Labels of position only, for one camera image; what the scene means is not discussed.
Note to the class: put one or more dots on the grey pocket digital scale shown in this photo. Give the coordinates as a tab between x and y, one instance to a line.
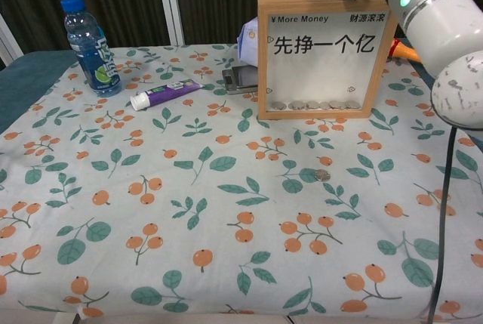
241	76

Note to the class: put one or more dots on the blue drink bottle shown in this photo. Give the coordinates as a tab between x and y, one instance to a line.
94	56

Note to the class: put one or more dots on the floral tablecloth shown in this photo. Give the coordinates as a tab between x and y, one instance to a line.
188	207

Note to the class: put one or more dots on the yellow rubber chicken toy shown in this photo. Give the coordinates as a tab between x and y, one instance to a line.
403	52

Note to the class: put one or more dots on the purple toothpaste tube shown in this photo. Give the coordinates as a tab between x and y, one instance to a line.
170	91

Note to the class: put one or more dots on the silver coin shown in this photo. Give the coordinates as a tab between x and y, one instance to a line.
323	105
322	175
278	105
351	104
296	105
311	105
336	103

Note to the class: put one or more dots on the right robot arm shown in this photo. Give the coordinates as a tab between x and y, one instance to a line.
441	29

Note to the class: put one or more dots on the wooden frame coin bank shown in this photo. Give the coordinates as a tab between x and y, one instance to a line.
264	56

